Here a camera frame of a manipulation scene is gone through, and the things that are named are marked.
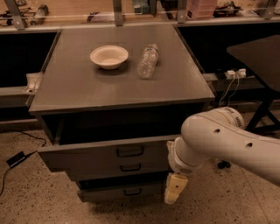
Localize pink plastic basket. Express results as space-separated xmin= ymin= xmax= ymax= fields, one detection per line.
xmin=186 ymin=0 xmax=217 ymax=19

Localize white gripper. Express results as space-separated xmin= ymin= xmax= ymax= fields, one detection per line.
xmin=164 ymin=136 xmax=205 ymax=205

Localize black top drawer handle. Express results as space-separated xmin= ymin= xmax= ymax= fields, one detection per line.
xmin=116 ymin=146 xmax=144 ymax=158

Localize grey drawer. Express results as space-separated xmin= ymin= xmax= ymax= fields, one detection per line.
xmin=77 ymin=182 xmax=163 ymax=202
xmin=38 ymin=135 xmax=177 ymax=171
xmin=66 ymin=161 xmax=170 ymax=181

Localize grey bottom drawer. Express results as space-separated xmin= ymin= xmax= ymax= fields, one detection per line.
xmin=77 ymin=182 xmax=163 ymax=202

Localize white power plugs with cables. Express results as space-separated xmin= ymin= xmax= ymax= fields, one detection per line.
xmin=218 ymin=68 xmax=247 ymax=107

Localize white paper bowl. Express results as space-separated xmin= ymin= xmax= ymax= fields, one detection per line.
xmin=89 ymin=45 xmax=129 ymax=70

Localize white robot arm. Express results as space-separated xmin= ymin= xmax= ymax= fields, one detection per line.
xmin=164 ymin=107 xmax=280 ymax=205

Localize clear plastic water bottle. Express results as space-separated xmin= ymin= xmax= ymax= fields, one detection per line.
xmin=137 ymin=44 xmax=159 ymax=79

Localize black middle drawer handle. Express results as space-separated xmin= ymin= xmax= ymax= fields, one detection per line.
xmin=120 ymin=164 xmax=142 ymax=172

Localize grey top drawer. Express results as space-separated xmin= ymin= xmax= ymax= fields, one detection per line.
xmin=38 ymin=135 xmax=177 ymax=171

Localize black power adapter with cable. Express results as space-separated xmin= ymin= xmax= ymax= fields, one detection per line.
xmin=0 ymin=130 xmax=46 ymax=196

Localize grey drawer cabinet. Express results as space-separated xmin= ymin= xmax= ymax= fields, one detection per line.
xmin=29 ymin=24 xmax=216 ymax=147

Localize black drawer handle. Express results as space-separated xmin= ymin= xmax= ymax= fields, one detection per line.
xmin=116 ymin=146 xmax=144 ymax=158
xmin=120 ymin=164 xmax=142 ymax=172

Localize grey middle drawer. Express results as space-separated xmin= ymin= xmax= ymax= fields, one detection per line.
xmin=66 ymin=161 xmax=170 ymax=181

